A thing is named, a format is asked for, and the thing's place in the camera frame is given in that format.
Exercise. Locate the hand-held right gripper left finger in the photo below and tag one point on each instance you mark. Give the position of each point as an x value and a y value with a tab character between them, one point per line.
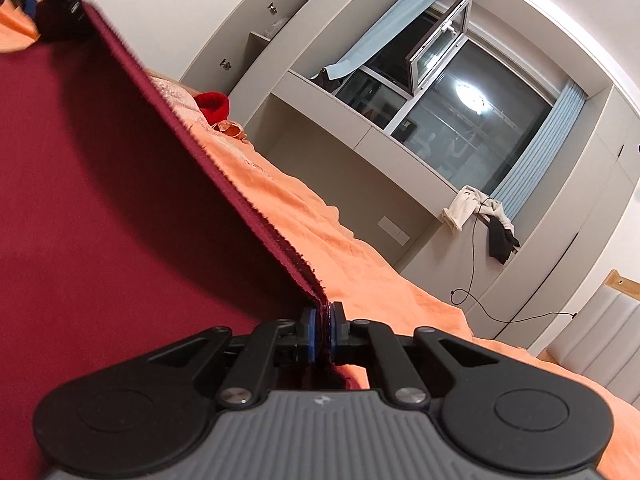
310	335

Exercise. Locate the black garment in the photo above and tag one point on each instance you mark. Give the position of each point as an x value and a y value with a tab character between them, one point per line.
502	242

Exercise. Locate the pale patterned pillow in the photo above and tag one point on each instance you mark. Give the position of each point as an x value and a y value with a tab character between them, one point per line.
180	102

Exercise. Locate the small orange ruffled cloth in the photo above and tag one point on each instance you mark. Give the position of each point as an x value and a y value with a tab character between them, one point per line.
232	130

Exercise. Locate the short light blue curtain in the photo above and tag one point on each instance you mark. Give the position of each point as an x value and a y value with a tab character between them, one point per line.
380	30

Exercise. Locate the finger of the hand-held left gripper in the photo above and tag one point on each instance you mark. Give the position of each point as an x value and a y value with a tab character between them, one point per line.
70	15

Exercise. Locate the white garment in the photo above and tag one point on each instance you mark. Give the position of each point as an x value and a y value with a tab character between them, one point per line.
465	205

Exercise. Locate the large glass window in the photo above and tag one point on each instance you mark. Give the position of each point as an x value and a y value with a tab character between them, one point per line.
450	115

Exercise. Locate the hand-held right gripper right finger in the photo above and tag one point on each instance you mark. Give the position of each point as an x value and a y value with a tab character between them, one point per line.
336	332

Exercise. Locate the white plastic bag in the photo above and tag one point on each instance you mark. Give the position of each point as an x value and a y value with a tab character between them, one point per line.
277	27

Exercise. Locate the open grey wardrobe door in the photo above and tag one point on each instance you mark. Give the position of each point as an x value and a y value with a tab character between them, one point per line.
240	25

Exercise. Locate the grey built-in wardrobe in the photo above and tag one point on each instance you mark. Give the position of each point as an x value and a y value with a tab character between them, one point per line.
380	160

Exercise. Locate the dark red long-sleeve shirt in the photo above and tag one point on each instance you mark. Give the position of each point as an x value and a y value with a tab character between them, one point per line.
125	220

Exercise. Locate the white wall socket panel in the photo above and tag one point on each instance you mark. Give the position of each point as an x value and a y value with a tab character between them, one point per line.
394	230

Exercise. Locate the bright red plush item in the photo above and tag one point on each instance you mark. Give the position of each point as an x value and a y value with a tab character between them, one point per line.
214	106

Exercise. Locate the orange duvet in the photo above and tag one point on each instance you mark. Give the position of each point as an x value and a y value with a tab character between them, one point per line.
360	270

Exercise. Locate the open window sash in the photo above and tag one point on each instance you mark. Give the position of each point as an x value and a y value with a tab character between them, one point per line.
440	42

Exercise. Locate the long light blue curtain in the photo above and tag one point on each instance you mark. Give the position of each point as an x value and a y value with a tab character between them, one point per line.
542	150

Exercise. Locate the dark small item on sill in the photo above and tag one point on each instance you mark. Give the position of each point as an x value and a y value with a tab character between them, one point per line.
329	80

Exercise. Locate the grey padded wooden headboard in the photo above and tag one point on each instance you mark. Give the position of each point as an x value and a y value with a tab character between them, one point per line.
600	330

